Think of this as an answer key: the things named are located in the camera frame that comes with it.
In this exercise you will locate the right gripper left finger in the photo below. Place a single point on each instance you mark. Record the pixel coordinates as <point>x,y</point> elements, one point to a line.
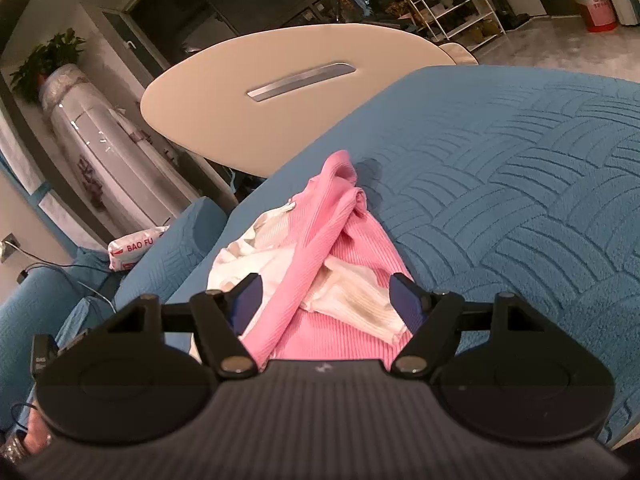
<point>220,318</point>

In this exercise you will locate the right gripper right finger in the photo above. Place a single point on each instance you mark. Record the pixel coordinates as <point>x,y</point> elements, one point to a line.
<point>432,318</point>

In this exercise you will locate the pink and white knit garment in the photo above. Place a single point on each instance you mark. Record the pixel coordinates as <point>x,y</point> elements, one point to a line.
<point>325,264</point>

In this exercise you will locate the blue quilted cushion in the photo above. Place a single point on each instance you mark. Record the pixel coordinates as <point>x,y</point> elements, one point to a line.
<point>92,299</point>

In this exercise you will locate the white red-lettered plastic package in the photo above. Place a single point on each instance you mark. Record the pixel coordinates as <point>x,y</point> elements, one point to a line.
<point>126,251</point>

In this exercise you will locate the blue quilted sofa seat cover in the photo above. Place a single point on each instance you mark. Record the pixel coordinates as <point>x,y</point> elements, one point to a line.
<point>491,178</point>

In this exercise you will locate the white floor air conditioner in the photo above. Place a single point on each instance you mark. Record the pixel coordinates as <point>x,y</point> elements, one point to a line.
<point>122,174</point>

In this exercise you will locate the beige oval table top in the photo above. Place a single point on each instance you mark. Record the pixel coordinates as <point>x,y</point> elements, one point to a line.
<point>254,102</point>

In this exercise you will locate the green potted plant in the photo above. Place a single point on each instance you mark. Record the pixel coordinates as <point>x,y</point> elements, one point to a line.
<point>63,48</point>

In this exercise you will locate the white metal shelf rack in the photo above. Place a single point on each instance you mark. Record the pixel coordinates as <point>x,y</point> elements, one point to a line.
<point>471,23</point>

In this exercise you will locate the red plastic bucket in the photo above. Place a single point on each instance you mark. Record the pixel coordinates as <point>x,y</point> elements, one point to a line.
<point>598,15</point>

